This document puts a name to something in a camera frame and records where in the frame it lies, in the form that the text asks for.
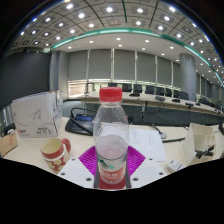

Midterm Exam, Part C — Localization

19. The white printed paper sheet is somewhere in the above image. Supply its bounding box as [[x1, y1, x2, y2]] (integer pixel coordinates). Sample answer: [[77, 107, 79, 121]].
[[128, 128, 168, 163]]

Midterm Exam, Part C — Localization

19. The clear red-capped water bottle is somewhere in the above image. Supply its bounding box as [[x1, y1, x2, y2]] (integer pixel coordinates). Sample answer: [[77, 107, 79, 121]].
[[92, 86, 130, 188]]

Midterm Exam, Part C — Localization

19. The group of black office chairs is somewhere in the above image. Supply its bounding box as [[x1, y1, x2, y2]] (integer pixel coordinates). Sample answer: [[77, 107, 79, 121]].
[[107, 82, 224, 104]]

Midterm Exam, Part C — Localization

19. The black pen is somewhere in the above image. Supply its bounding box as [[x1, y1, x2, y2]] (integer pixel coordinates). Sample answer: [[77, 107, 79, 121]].
[[162, 136, 186, 144]]

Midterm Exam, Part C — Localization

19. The white open cardboard box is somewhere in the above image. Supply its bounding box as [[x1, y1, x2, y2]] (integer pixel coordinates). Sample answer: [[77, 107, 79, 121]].
[[181, 122, 217, 167]]

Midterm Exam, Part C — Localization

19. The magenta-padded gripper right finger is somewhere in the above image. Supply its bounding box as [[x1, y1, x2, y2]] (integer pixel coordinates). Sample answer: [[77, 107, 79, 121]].
[[124, 145, 168, 190]]

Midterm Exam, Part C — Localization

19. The long curved conference desk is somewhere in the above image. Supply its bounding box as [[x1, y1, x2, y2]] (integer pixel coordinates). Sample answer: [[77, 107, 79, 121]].
[[80, 90, 224, 126]]

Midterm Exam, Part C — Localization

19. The group of round ceiling lights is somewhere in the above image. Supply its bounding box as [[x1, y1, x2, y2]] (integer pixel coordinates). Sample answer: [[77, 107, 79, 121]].
[[18, 0, 224, 78]]

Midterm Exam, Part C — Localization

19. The red flower-patterned mug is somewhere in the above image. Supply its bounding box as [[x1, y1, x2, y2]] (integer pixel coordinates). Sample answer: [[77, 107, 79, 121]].
[[39, 137, 72, 174]]

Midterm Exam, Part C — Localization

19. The black conference microphone console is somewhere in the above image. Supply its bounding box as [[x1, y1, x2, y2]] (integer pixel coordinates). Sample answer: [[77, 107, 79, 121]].
[[64, 107, 101, 136]]

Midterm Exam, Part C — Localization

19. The white paper carton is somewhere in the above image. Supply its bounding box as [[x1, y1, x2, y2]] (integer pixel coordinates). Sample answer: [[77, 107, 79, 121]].
[[10, 90, 64, 139]]

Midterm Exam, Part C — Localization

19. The white remote control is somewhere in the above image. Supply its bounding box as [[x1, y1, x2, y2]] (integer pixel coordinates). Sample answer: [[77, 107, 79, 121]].
[[166, 159, 186, 174]]

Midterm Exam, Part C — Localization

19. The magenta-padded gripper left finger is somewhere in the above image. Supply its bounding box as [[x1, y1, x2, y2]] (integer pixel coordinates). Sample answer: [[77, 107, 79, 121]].
[[57, 145, 100, 190]]

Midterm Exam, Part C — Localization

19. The brown paper envelope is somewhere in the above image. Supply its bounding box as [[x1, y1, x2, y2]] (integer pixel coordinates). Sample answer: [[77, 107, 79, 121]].
[[0, 133, 19, 158]]

